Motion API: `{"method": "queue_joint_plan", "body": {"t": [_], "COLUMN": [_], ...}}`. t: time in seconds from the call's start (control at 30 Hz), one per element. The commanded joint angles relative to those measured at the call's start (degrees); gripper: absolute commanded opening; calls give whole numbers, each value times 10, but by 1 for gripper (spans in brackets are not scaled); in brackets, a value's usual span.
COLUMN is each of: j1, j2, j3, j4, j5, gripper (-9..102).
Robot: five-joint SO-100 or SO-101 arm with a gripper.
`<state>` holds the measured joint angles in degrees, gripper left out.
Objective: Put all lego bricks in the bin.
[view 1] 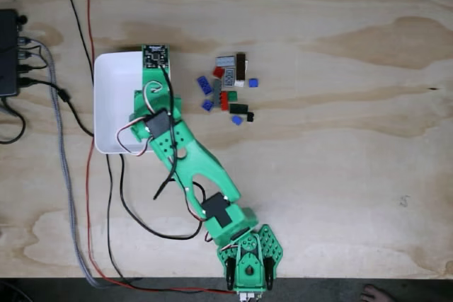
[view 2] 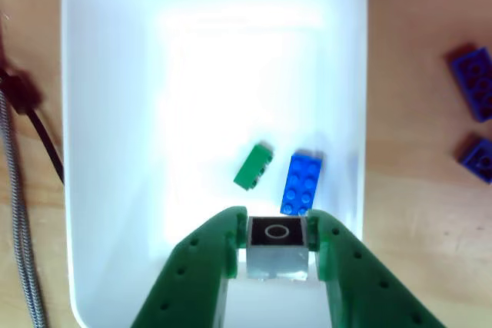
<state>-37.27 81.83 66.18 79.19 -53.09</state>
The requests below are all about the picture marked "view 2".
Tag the grey two-by-two brick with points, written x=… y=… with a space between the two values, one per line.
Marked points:
x=276 y=259

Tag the blue two-by-four brick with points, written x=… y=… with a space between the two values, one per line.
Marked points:
x=301 y=184
x=474 y=82

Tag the green one-by-two brick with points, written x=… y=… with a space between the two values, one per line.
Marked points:
x=253 y=166

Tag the blue two-by-two brick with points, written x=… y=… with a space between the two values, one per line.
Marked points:
x=478 y=159

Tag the white plastic bin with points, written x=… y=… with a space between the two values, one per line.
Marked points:
x=134 y=113

